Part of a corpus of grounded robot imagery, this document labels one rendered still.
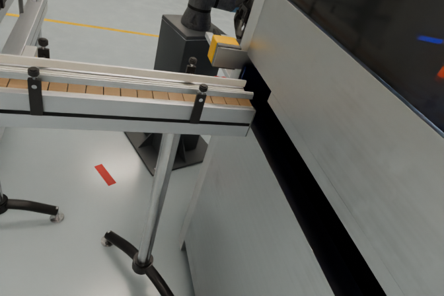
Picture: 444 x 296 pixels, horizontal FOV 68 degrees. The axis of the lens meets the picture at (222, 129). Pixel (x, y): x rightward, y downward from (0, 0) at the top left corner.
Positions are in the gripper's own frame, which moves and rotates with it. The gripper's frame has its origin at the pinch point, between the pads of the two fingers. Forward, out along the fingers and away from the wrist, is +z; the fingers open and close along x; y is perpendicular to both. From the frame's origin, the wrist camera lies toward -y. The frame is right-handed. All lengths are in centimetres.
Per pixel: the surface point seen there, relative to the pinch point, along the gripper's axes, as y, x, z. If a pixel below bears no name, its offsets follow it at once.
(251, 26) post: 33.7, -12.4, -17.3
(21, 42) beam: -45, -86, 37
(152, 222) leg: 50, -32, 50
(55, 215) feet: 17, -67, 87
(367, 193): 93, -12, -16
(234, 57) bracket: 36.7, -16.0, -8.9
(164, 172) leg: 50, -32, 25
